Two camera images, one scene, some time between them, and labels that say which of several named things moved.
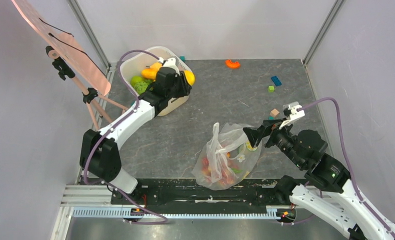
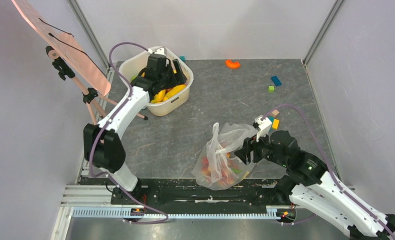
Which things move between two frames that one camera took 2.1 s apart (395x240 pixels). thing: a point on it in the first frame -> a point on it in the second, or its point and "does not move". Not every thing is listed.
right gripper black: x=272 y=133 -> x=250 y=151
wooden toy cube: x=274 y=112 does not move
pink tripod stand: x=65 y=72 does not move
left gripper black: x=186 y=88 -> x=181 y=77
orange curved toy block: x=235 y=65 does not move
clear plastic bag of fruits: x=227 y=158 does not move
